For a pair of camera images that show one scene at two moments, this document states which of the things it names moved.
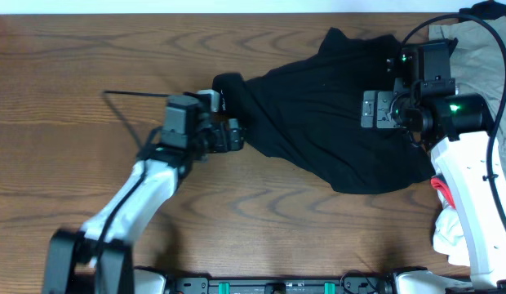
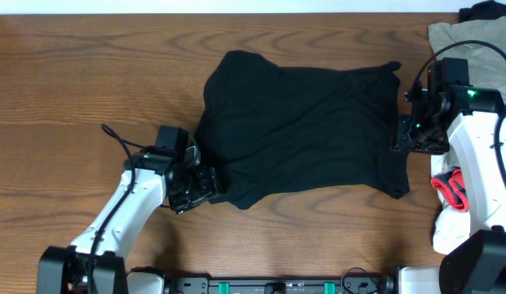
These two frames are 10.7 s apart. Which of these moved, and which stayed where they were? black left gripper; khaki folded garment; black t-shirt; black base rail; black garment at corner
Moved: black t-shirt; black left gripper
Stayed: black garment at corner; khaki folded garment; black base rail
